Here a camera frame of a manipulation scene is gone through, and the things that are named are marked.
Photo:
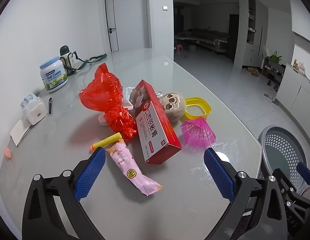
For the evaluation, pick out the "red plastic bag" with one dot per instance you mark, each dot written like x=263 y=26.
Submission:
x=105 y=94

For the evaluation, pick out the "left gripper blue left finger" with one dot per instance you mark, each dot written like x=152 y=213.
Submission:
x=41 y=219

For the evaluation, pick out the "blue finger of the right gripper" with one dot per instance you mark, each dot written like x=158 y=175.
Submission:
x=304 y=172

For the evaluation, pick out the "white paper booklet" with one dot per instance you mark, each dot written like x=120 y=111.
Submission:
x=19 y=131

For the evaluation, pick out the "white base cabinets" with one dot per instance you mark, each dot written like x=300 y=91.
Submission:
x=294 y=95

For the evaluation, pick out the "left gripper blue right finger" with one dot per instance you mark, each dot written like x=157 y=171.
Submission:
x=238 y=220

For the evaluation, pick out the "yellow foam dart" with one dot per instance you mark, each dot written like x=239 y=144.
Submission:
x=107 y=141

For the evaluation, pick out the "small pink stool far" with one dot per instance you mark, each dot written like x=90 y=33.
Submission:
x=178 y=48

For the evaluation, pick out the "red white toothpaste box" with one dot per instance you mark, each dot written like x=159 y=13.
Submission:
x=158 y=139

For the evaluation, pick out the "pink plastic mesh basket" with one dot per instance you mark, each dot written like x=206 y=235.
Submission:
x=197 y=133

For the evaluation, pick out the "green white water bottle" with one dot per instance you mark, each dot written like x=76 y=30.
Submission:
x=67 y=59

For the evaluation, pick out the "pink eraser piece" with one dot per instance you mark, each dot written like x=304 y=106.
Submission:
x=7 y=152

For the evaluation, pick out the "beige plush sloth toy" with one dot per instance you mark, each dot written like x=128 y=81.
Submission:
x=174 y=106

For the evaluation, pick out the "white door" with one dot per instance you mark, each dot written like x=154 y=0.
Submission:
x=127 y=24

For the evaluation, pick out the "black pen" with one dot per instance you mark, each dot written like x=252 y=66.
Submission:
x=50 y=106

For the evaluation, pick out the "pink snack wrapper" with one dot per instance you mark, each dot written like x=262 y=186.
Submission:
x=123 y=158

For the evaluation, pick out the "yellow plastic lid frame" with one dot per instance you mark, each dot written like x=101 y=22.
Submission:
x=196 y=108

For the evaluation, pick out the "white round small container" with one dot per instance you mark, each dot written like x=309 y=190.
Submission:
x=102 y=120

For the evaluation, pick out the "full cream milk powder jar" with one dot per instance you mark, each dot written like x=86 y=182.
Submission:
x=53 y=74

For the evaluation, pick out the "tissue pack in plastic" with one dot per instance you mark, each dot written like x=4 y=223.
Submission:
x=33 y=108

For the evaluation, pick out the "shoe rack with green bag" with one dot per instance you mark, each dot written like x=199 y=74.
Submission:
x=273 y=71

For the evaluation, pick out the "grey perforated laundry basket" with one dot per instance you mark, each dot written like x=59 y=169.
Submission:
x=281 y=149

